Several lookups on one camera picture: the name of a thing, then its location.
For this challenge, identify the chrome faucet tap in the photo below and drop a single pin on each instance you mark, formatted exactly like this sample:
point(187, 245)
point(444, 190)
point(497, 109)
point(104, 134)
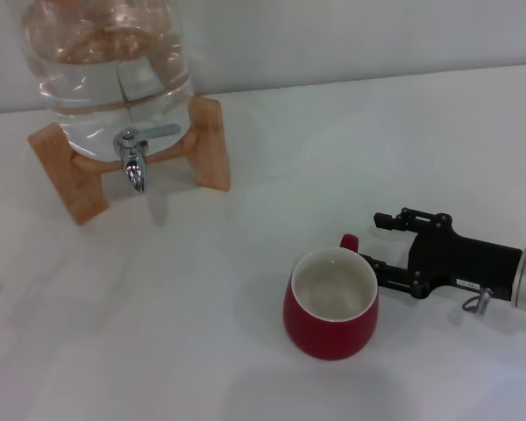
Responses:
point(132, 162)

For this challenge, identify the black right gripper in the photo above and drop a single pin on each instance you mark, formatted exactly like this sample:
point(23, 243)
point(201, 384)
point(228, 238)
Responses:
point(464, 263)

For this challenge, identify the wooden dispenser stand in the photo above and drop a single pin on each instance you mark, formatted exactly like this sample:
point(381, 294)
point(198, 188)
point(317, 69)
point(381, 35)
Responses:
point(210, 140)

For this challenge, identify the clear glass water dispenser jar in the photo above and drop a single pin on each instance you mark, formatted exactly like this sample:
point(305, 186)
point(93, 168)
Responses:
point(96, 87)

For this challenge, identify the red cup with white inside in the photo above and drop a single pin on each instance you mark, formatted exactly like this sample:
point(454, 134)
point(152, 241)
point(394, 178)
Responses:
point(329, 333)

